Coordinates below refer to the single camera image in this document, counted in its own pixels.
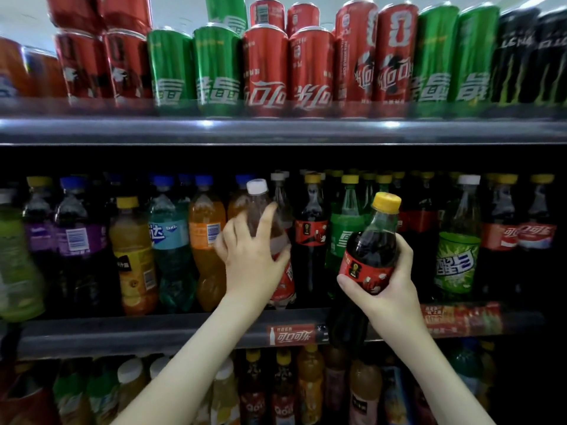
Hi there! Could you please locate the clear soda bottle red label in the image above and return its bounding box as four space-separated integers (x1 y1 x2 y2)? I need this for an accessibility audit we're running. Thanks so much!
243 178 298 309

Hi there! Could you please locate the drinks shelf unit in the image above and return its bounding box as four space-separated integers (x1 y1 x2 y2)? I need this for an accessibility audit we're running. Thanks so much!
0 102 567 425

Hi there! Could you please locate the person's right hand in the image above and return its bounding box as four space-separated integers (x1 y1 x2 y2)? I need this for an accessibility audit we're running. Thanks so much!
337 233 428 346

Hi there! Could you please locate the row of soda cans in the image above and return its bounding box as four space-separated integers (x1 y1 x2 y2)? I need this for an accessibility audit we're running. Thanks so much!
0 0 567 116

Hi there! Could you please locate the person's left hand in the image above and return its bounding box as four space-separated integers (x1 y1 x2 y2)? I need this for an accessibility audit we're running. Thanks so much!
214 201 292 310

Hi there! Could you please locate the person's right forearm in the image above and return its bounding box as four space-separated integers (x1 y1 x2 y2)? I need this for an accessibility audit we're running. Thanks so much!
394 323 497 425

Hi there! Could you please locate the dark cola bottle yellow cap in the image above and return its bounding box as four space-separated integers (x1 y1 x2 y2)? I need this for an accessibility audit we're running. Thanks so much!
328 192 402 351

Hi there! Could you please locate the person's left forearm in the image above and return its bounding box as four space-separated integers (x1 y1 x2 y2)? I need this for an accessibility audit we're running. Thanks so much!
113 292 267 425

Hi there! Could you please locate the red shelf label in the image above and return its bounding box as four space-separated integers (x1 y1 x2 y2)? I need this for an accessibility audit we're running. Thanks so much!
268 323 318 347
421 302 504 337

